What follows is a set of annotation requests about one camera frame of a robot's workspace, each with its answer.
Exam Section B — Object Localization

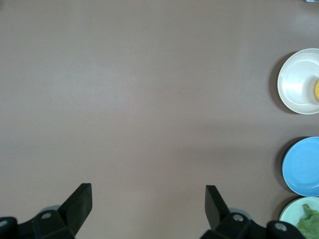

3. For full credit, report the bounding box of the brown table cover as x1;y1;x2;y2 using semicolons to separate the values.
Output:
0;0;319;239

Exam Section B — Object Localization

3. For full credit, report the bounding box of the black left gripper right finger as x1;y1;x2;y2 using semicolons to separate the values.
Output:
200;185;268;239

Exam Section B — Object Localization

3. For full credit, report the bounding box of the blue plate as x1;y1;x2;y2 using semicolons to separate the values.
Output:
282;136;319;198

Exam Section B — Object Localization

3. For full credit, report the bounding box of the light green plate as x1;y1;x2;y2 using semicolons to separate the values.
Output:
279;197;319;239

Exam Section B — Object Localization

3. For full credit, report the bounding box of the green lettuce leaf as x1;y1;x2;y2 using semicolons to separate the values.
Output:
296;203;319;239

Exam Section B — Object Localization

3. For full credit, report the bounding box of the beige plate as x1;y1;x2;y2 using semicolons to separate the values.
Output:
277;48;319;116

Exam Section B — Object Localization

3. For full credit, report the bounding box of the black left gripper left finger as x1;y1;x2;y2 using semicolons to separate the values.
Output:
17;183;93;239

